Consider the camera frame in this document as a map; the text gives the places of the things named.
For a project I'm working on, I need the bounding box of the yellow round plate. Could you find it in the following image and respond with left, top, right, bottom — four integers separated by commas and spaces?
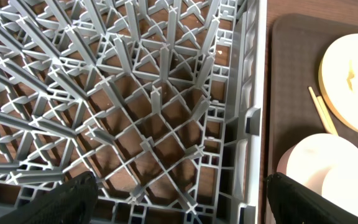
318, 33, 358, 132

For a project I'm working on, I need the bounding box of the grey plastic dish rack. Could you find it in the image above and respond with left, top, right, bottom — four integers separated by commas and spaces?
0, 0, 267, 223

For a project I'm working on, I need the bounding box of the lower wooden chopstick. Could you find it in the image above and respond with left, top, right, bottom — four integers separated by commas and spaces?
317, 96, 338, 135

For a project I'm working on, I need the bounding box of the pink-rimmed white bowl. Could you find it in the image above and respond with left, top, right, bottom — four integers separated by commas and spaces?
277, 133, 358, 217

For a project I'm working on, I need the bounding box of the brown serving tray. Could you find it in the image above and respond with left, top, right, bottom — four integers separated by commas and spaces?
264, 13, 358, 224

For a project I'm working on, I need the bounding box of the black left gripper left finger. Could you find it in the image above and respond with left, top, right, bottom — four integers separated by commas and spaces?
0, 171, 98, 224

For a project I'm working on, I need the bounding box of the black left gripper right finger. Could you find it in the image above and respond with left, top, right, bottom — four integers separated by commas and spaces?
266, 172, 358, 224

